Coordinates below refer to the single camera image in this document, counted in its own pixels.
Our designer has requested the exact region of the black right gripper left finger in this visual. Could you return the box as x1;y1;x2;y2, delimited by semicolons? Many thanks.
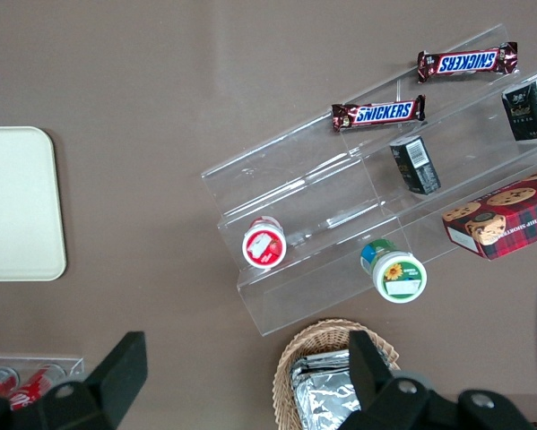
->
37;331;149;430

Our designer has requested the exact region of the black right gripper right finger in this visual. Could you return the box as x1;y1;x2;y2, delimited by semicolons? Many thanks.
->
344;330;435;430

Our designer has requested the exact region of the foil wrapped sandwich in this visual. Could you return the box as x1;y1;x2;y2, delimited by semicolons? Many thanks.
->
293;372;363;430
289;349;352;382

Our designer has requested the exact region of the woven wicker basket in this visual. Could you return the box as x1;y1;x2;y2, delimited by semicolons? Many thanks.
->
272;318;401;430

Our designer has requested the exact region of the cream plastic tray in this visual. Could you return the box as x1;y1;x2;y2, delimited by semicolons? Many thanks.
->
0;125;68;283

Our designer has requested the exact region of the clear acrylic can holder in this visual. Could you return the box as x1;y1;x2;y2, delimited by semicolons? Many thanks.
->
0;354;86;404

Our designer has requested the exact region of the green sunflower lid yogurt cup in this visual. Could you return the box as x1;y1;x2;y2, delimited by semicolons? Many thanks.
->
359;238;429;304

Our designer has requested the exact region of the red lid yogurt cup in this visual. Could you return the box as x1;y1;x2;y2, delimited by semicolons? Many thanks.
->
241;215;289;270

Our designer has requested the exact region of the clear acrylic stepped display stand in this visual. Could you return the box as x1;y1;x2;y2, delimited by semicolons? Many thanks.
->
200;22;537;338

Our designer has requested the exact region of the red tartan cookie box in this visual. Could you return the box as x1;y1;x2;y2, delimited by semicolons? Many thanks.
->
441;163;537;261

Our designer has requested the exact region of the black carton with barcode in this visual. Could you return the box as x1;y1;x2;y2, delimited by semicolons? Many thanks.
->
388;134;442;196

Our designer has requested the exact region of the Snickers chocolate bar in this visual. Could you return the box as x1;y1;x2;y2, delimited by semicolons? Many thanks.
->
417;41;519;84
331;94;428;133

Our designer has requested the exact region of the black carton with gold print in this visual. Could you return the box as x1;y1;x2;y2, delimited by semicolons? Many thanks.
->
500;73;537;142

